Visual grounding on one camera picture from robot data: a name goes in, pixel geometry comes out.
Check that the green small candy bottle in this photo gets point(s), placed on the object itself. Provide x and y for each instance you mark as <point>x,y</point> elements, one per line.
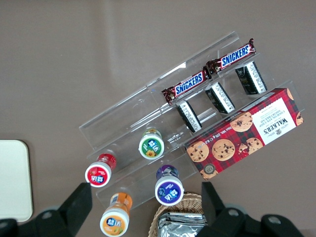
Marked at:
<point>151,146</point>

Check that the red small candy bottle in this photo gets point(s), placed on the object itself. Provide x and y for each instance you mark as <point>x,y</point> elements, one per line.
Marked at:
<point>98,172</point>

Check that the clear acrylic stepped snack stand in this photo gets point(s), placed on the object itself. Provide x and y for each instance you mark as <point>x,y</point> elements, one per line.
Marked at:
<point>197,56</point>

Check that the orange small candy bottle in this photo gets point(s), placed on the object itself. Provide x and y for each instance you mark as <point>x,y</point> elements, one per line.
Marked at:
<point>116,219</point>

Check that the red Walkers cookie box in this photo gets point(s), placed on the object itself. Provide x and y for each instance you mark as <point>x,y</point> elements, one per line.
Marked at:
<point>247,133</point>

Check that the Snickers bar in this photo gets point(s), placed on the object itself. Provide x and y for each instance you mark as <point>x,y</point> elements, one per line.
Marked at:
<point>188,84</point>
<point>234,58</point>

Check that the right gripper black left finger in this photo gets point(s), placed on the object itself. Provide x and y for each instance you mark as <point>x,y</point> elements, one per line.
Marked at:
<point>74,212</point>

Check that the stack of foil containers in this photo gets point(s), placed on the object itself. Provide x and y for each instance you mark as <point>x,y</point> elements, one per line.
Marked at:
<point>180,224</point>

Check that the clear acrylic stepped bottle stand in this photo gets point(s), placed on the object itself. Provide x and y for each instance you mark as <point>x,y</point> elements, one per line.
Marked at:
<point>123,123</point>

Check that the blue-cap yogurt bottle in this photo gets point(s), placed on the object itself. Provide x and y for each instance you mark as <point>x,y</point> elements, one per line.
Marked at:
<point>169,190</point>

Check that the cream plastic tray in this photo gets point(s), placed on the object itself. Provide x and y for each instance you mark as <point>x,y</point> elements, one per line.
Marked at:
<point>13,180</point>

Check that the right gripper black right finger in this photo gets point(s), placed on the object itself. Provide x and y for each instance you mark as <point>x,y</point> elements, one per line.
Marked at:
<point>222,212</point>

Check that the light oval wicker basket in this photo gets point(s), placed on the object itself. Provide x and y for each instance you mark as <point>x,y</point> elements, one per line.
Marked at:
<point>172,205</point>

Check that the small black box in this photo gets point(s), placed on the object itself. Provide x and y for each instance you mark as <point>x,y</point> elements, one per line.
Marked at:
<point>188,116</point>
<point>251,77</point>
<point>219,97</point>

